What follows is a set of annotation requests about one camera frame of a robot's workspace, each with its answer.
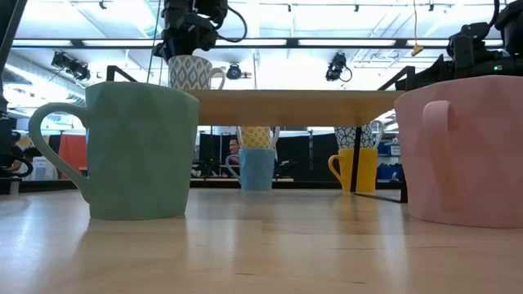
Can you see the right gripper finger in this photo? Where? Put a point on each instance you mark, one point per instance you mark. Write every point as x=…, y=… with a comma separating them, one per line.
x=421, y=75

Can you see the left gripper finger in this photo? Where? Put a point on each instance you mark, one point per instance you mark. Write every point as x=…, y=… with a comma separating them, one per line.
x=163, y=51

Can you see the white mug grey diamond pattern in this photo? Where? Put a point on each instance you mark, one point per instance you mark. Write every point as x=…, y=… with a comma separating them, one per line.
x=190, y=73

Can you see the white mug blue floral pattern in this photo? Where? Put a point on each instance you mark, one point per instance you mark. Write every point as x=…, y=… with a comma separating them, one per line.
x=345, y=138

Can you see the pink faceted mug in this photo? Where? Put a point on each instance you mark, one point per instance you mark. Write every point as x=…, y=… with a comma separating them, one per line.
x=482, y=155

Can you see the green faceted mug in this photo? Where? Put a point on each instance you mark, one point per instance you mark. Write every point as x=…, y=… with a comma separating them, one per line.
x=139, y=155

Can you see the yellow faceted mug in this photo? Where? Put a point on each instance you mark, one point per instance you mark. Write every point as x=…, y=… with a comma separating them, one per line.
x=345, y=169

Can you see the white mug yellow dot pattern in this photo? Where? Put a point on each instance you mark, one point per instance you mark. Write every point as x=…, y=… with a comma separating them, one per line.
x=255, y=136

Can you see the blue faceted mug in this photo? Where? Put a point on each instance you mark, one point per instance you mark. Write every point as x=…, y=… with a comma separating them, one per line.
x=257, y=169

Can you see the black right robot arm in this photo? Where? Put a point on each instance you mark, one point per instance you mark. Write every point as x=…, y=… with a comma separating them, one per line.
x=512, y=24

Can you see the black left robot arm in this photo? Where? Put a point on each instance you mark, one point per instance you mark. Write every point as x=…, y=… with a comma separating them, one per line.
x=6, y=24

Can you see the black stage light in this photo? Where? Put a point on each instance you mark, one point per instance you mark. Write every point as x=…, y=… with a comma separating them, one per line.
x=233, y=71
x=337, y=65
x=69, y=65

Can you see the blue storage bin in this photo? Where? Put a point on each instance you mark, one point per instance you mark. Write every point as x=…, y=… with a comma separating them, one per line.
x=388, y=171
x=390, y=149

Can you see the person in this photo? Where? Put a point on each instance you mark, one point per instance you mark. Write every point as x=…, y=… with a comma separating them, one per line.
x=12, y=155
x=233, y=146
x=38, y=167

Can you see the wooden shelf black metal legs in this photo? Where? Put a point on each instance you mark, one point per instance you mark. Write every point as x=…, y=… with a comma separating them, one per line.
x=294, y=108

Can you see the orange partition panel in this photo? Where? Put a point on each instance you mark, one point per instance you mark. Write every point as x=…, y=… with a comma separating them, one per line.
x=73, y=155

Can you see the black partition curtain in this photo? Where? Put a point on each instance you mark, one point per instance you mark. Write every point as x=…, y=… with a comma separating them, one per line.
x=302, y=159

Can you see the black aluminium table frame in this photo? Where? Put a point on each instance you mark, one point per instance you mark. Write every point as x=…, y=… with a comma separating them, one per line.
x=306, y=184

